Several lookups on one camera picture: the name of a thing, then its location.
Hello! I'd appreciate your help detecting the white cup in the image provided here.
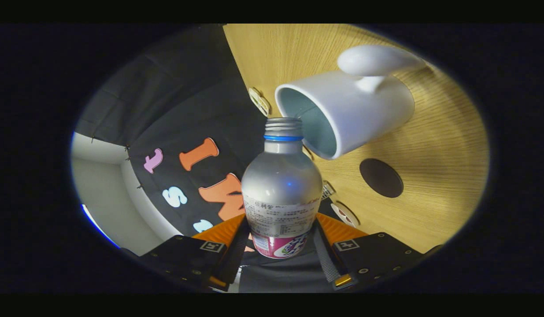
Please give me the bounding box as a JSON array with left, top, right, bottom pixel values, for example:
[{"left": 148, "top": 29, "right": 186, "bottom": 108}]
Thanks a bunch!
[{"left": 274, "top": 44, "right": 426, "bottom": 160}]

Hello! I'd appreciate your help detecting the white divided snack tray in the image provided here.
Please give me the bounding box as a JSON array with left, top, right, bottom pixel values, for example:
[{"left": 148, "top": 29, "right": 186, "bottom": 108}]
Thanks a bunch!
[{"left": 248, "top": 87, "right": 271, "bottom": 117}]

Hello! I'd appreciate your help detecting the silver juice bottle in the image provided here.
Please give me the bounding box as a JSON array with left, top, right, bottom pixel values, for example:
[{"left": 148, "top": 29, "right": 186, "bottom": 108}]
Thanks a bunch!
[{"left": 241, "top": 117, "right": 324, "bottom": 259}]

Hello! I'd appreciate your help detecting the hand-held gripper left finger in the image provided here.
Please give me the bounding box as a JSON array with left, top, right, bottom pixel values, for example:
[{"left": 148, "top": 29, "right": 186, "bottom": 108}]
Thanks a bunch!
[{"left": 140, "top": 214, "right": 250, "bottom": 292}]

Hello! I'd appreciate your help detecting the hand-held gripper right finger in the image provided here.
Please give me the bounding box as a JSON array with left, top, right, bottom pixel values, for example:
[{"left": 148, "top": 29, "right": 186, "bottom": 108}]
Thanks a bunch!
[{"left": 314, "top": 213, "right": 444, "bottom": 291}]

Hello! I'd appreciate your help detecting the white toaster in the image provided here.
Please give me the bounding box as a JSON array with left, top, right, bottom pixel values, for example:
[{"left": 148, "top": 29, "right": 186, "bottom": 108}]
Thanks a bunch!
[{"left": 330, "top": 202, "right": 360, "bottom": 229}]

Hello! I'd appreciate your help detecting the dark brown round coaster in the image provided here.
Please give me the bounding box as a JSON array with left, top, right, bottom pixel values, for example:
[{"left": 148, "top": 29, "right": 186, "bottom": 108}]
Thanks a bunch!
[{"left": 359, "top": 158, "right": 404, "bottom": 198}]

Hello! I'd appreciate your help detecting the black backdrop cloth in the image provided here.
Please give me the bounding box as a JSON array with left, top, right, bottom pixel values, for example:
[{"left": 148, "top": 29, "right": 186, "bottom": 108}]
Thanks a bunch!
[{"left": 74, "top": 24, "right": 356, "bottom": 293}]

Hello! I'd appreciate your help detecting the wooden table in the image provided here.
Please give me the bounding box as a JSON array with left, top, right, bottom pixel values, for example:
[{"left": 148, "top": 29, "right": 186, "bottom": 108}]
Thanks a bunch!
[{"left": 222, "top": 24, "right": 490, "bottom": 254}]

